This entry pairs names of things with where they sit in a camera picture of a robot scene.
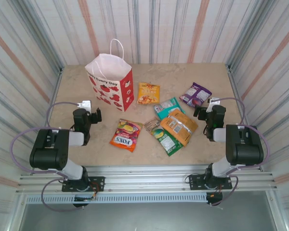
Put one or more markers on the purple snack packet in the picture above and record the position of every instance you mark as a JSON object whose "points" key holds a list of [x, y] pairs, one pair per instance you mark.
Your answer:
{"points": [[195, 95]]}

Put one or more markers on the yellow corn chips packet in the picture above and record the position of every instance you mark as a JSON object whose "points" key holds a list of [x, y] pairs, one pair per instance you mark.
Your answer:
{"points": [[148, 93]]}

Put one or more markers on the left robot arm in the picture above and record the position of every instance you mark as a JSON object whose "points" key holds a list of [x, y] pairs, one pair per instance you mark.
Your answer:
{"points": [[45, 154]]}

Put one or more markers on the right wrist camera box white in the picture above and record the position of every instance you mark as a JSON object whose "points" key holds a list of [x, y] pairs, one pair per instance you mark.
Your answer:
{"points": [[213, 103]]}

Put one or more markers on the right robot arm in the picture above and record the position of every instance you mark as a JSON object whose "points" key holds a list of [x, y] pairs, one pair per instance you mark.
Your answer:
{"points": [[245, 149]]}

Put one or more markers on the aluminium side rail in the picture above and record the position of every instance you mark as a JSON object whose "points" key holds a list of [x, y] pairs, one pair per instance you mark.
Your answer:
{"points": [[240, 106], [55, 96]]}

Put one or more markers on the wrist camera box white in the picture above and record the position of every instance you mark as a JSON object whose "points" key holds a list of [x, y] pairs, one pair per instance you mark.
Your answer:
{"points": [[213, 103], [84, 106]]}

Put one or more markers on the left aluminium side rail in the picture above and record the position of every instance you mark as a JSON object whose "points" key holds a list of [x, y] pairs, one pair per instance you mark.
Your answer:
{"points": [[55, 96]]}

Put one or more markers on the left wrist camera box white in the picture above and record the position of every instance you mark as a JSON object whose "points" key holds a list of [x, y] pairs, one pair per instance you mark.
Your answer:
{"points": [[84, 106]]}

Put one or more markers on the mustard orange snack packet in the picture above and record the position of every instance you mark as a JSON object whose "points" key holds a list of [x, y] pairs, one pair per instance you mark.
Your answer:
{"points": [[179, 127]]}

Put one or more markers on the right aluminium side rail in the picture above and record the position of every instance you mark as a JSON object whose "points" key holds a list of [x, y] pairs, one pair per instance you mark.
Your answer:
{"points": [[240, 106]]}

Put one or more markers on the orange Foxs candy packet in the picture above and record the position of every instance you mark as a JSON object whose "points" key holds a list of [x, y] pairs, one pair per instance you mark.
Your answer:
{"points": [[126, 136]]}

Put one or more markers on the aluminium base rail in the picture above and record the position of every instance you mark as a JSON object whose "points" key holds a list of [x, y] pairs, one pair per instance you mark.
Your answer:
{"points": [[147, 175]]}

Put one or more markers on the green snack packet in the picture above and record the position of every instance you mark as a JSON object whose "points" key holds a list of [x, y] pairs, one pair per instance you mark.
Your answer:
{"points": [[168, 143]]}

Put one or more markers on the teal snack packet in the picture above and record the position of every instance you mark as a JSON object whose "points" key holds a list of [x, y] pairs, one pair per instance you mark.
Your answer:
{"points": [[167, 107]]}

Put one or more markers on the red white paper bag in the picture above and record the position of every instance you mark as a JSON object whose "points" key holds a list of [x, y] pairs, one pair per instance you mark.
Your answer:
{"points": [[110, 86]]}

